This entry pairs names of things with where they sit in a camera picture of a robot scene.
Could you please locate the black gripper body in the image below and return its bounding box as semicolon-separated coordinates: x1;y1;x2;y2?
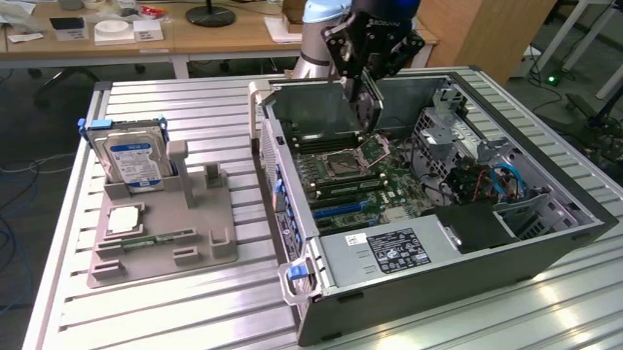
352;0;423;38

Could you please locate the stack of papers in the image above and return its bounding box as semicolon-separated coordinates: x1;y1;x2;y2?
264;16;307;45

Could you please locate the white paper note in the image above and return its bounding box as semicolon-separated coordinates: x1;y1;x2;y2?
6;32;46;43

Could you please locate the green motherboard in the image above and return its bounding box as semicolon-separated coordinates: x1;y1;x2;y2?
279;120;439;238

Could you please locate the wooden desk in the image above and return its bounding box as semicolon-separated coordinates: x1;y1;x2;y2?
0;0;439;70

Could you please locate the metal disk bay bracket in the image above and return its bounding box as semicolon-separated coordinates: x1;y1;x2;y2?
491;185;586;242

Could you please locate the white labelled box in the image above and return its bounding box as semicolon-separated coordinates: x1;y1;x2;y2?
132;20;164;43

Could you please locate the metal disk bay cage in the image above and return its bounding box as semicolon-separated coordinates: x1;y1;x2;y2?
412;82;489;162

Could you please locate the black round lamp base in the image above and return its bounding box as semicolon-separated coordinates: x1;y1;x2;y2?
184;0;239;28

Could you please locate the hard disk in blue carrier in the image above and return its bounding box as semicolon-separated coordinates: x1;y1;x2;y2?
78;114;178;193

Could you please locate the white square dish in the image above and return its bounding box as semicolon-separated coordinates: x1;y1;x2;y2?
92;20;136;47

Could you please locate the white box with black top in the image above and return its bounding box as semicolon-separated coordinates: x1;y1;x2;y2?
48;16;92;42

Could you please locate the blue wire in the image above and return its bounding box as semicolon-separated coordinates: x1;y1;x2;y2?
489;163;531;202

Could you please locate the RAM stick with black label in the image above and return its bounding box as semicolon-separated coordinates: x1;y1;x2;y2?
314;176;388;201

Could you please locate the blue expansion slot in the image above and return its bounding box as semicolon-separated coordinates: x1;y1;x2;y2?
310;201;374;221

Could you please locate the metal socket cover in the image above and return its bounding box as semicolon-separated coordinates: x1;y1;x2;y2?
358;133;391;167

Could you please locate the wooden cabinet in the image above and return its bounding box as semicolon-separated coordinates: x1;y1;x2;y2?
416;0;561;85

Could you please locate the grey power supply unit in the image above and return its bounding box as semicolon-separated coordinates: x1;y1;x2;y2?
319;214;463;289

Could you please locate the silver CPU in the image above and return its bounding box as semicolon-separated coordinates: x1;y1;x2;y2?
107;206;143;233

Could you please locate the CPU socket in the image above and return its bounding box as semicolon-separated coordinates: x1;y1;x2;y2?
315;147;374;182

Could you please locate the open black PC case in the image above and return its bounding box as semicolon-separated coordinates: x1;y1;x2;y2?
247;65;621;347

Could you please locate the white table frame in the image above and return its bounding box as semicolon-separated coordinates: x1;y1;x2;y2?
533;0;623;100

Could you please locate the green RAM stick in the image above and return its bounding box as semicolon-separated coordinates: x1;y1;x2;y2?
99;232;196;252

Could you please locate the grey parts rack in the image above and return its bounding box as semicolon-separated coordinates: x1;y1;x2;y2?
86;139;240;289

